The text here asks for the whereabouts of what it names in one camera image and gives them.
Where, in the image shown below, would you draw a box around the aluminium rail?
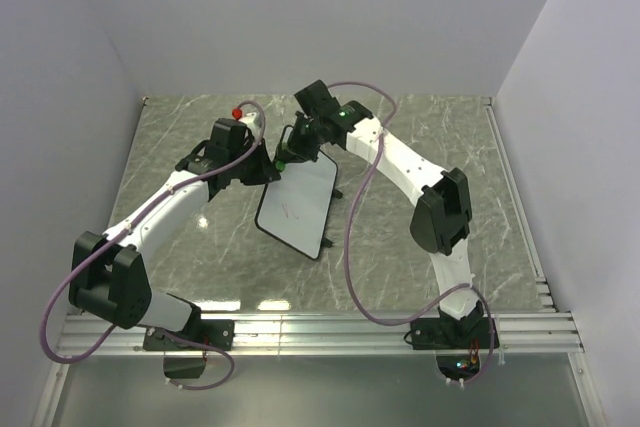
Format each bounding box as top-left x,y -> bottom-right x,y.
481,97 -> 558,313
57,312 -> 584,357

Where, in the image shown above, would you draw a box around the green whiteboard eraser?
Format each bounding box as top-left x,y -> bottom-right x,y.
273,143 -> 287,172

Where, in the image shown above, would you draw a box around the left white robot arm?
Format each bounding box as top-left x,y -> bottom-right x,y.
68,138 -> 280,349

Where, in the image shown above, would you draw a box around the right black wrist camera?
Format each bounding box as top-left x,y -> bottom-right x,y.
294,80 -> 340,118

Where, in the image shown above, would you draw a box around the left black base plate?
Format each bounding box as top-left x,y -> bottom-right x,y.
143,319 -> 235,352

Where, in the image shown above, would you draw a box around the white board black frame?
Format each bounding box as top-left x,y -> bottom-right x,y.
254,152 -> 343,260

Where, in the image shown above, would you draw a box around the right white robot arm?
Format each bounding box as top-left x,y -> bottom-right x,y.
276,93 -> 488,347

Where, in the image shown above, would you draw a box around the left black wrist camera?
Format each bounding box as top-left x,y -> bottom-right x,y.
206,118 -> 248,156

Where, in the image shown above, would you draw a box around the aluminium right side rail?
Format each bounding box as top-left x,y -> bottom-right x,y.
481,97 -> 558,313

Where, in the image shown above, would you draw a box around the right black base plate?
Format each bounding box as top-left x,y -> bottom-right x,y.
403,317 -> 500,350

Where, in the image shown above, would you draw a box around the aluminium front rail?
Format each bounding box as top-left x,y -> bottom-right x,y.
57,312 -> 584,357

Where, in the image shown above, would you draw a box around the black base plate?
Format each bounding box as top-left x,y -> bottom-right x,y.
403,317 -> 500,350
143,319 -> 235,352

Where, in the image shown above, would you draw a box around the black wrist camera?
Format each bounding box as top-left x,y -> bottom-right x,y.
206,118 -> 248,156
294,80 -> 340,118

